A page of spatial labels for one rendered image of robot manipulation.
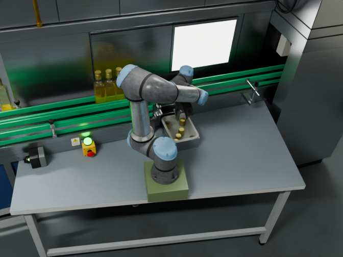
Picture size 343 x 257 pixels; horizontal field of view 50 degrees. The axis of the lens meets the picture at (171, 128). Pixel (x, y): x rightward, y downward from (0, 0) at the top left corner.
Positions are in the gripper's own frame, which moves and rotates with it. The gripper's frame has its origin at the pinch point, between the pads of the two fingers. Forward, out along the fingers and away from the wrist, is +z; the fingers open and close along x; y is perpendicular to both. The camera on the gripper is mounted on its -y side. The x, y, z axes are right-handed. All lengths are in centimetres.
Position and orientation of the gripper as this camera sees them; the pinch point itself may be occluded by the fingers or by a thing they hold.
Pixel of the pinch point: (182, 119)
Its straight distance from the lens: 219.9
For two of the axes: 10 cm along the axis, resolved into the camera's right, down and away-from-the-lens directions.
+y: -3.2, -6.8, 6.6
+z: -0.6, 7.1, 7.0
